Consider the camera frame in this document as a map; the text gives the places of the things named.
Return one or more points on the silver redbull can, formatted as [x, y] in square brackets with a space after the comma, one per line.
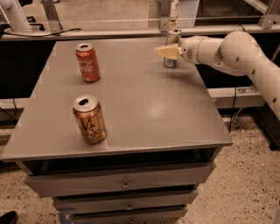
[173, 37]

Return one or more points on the top grey drawer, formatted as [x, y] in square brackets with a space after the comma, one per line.
[120, 179]

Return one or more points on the white pipe top left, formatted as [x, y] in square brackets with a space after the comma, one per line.
[16, 16]

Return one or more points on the metal rail behind table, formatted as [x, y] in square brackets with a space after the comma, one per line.
[134, 33]

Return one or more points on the bottom grey drawer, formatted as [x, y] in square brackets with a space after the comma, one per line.
[130, 217]

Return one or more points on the orange lacroix can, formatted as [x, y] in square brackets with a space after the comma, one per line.
[89, 117]

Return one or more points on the grey drawer cabinet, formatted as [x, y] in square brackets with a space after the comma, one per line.
[153, 115]

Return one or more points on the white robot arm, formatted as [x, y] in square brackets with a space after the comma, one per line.
[237, 54]

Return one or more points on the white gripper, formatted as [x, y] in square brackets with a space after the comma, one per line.
[189, 50]

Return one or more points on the middle grey drawer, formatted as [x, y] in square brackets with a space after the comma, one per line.
[125, 202]

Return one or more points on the grey drawer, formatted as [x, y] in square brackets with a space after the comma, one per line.
[120, 179]
[130, 217]
[125, 202]

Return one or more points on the black shoe bottom left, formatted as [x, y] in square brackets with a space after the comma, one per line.
[9, 218]

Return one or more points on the red coca-cola can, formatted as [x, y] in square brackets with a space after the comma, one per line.
[88, 62]

